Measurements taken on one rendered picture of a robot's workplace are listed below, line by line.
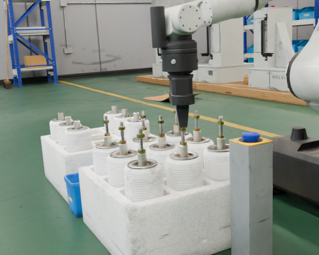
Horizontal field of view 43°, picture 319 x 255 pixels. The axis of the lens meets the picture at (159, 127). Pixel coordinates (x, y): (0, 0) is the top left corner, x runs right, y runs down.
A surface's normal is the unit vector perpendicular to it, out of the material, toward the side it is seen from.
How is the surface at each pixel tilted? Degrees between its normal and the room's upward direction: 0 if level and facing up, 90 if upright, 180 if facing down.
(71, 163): 90
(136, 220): 90
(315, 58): 51
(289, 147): 45
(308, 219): 0
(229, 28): 90
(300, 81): 98
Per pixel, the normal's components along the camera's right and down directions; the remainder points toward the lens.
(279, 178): -0.89, 0.14
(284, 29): 0.39, -0.22
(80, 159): 0.47, 0.15
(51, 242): -0.05, -0.98
